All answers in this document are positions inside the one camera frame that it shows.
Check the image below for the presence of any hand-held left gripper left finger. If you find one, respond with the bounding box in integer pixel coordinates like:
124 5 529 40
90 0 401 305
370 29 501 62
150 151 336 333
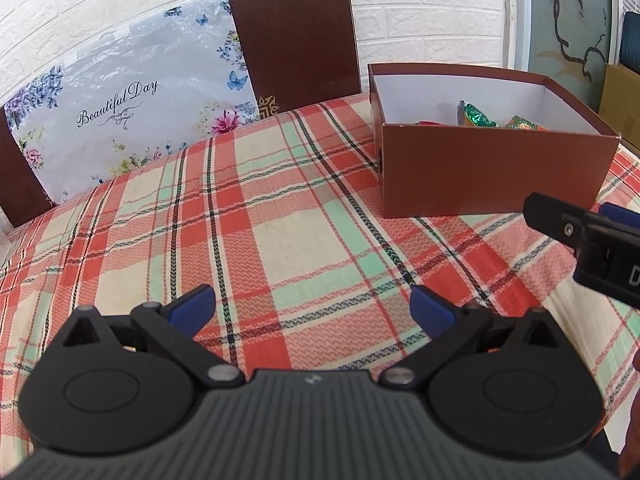
44 284 246 390

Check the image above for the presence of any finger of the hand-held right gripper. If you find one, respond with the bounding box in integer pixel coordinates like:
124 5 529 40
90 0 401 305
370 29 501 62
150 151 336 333
522 192 602 249
599 202 640 227

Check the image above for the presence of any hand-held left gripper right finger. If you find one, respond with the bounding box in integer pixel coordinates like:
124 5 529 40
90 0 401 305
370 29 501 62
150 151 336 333
379 285 576 390

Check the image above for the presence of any brown cardboard box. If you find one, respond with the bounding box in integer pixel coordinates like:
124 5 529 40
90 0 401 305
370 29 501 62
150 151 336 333
367 62 621 219

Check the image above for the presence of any green and orange candy packet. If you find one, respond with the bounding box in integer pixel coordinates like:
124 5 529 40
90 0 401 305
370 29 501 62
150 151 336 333
502 115 548 132

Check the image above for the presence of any person's right forearm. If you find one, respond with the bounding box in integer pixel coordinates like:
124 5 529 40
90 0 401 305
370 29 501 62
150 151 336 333
620 355 640 480

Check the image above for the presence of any tan cardboard carton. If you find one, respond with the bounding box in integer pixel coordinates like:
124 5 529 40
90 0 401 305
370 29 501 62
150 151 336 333
597 62 640 151

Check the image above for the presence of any shiny green packet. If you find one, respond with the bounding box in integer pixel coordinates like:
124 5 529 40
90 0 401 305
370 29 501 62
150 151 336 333
456 101 498 128

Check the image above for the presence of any plaid tablecloth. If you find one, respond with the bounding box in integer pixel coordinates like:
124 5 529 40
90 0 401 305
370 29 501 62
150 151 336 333
0 91 640 461

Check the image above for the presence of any dark teal object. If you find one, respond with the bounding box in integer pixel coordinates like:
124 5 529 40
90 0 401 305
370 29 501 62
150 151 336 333
620 10 640 71

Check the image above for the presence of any glass panel with drawing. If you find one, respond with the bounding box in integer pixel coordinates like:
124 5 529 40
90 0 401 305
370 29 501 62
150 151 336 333
530 0 618 111

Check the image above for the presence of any floral white cloth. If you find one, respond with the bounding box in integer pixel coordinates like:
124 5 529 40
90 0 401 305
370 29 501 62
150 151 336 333
4 0 261 203

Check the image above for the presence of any brown chair with gold emblem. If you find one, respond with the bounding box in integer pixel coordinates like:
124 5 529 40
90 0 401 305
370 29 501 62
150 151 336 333
226 0 362 115

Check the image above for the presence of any white door frame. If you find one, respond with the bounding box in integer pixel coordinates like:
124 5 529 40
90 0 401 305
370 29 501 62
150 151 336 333
502 0 533 73

